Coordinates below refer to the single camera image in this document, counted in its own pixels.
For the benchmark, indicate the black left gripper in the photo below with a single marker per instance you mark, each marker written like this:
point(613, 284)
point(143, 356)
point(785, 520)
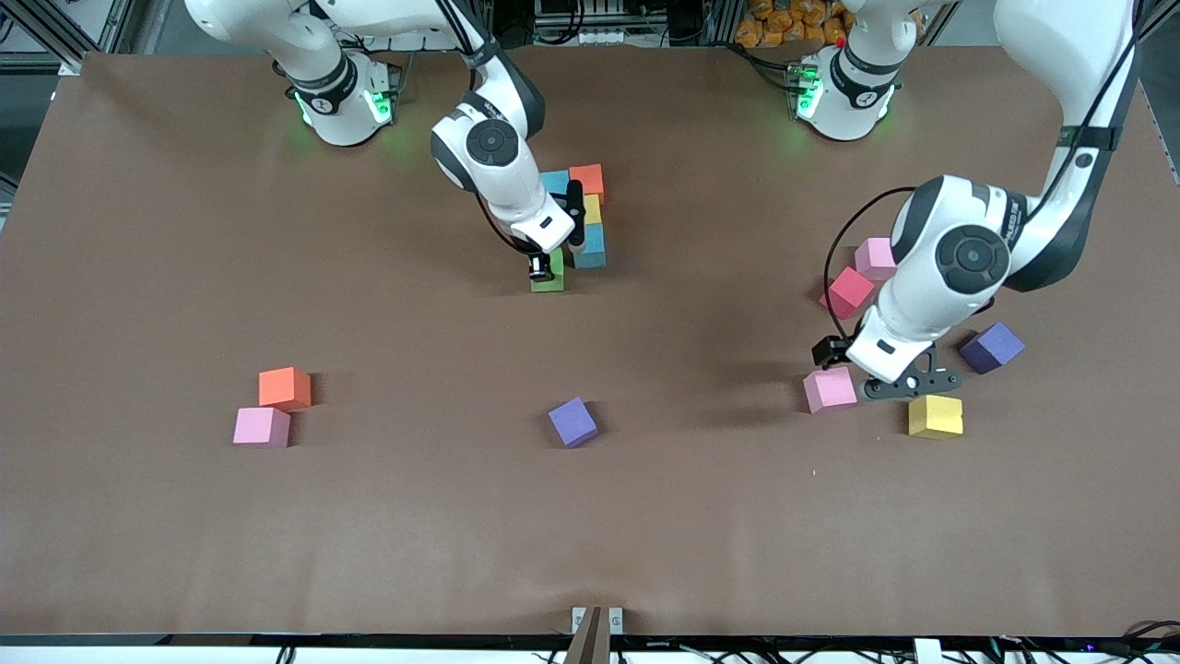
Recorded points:
point(831, 350)

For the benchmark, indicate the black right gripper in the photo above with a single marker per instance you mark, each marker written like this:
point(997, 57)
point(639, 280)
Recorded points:
point(538, 267)

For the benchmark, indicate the green foam cube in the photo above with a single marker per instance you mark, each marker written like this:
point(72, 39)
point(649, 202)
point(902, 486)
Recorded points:
point(550, 284)

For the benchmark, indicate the pink foam cube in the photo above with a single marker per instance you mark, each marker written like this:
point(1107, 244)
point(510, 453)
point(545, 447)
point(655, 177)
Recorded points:
point(262, 428)
point(871, 258)
point(830, 392)

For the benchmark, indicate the blue foam cube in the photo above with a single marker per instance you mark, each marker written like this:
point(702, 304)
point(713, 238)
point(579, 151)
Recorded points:
point(555, 183)
point(595, 247)

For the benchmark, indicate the red foam cube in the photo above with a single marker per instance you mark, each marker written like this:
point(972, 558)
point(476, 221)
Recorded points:
point(846, 293)

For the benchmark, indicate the yellow foam cube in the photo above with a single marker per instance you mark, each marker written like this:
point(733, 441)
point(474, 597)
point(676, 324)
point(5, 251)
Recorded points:
point(936, 417)
point(594, 210)

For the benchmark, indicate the orange foam cube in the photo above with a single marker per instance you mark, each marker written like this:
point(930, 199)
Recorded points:
point(284, 388)
point(587, 181)

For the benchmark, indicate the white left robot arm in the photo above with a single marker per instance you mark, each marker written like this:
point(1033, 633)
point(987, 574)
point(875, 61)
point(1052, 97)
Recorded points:
point(959, 267)

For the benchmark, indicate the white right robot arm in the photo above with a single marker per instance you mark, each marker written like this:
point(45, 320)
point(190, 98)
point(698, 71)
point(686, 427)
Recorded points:
point(498, 175)

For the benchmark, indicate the purple foam cube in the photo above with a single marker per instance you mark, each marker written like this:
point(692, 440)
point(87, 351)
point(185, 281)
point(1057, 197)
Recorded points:
point(572, 423)
point(992, 349)

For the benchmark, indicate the white equipment rack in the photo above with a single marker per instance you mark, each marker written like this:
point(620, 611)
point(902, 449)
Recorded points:
point(590, 35)

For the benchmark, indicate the white plastic box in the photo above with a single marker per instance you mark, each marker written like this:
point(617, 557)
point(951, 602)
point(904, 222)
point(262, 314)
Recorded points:
point(926, 653)

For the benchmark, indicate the orange fruit net bag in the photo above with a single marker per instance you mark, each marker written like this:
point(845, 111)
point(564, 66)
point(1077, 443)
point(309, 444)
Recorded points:
point(784, 23)

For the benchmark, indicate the metal table edge bracket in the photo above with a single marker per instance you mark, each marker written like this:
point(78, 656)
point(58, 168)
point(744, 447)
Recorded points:
point(578, 618)

